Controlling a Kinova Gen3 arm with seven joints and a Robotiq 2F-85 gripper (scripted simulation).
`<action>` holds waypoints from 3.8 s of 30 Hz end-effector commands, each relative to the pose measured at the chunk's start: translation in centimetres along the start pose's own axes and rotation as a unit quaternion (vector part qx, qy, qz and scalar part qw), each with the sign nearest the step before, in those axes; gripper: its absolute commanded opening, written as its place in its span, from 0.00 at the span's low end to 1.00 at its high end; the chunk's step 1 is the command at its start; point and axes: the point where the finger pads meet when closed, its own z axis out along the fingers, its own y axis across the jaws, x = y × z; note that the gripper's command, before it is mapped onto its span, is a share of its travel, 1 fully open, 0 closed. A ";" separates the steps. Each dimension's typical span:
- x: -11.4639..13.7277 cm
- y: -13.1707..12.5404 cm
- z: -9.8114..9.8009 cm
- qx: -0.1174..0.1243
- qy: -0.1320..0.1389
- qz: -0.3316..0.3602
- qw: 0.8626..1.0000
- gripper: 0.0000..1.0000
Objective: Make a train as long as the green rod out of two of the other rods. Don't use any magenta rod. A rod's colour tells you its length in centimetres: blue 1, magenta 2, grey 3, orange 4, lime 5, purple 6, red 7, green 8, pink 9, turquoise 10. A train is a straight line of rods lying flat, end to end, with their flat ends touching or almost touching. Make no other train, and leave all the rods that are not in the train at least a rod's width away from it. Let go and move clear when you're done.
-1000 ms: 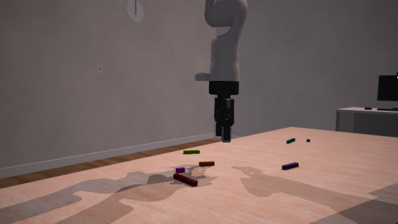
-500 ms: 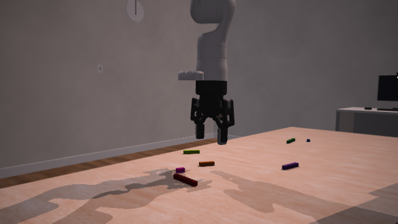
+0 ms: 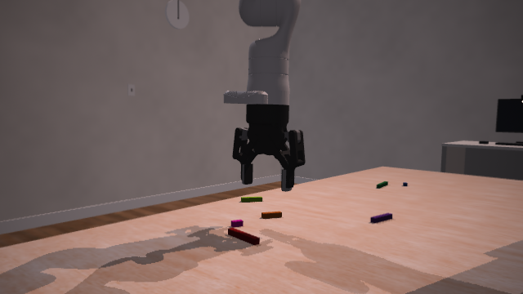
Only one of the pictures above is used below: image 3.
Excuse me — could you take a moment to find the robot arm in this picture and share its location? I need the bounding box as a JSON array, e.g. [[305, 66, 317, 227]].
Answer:
[[224, 0, 301, 105]]

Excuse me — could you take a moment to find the small magenta block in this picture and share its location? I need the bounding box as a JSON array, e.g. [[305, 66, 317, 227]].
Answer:
[[231, 220, 244, 228]]

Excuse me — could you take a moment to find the orange rod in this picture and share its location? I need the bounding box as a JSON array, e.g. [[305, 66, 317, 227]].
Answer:
[[261, 212, 282, 219]]

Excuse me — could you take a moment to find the purple rod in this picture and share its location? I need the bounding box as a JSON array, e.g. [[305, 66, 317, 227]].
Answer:
[[370, 213, 392, 224]]

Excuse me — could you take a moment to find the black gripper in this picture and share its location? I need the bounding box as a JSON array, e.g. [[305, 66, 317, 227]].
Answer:
[[233, 105, 305, 192]]

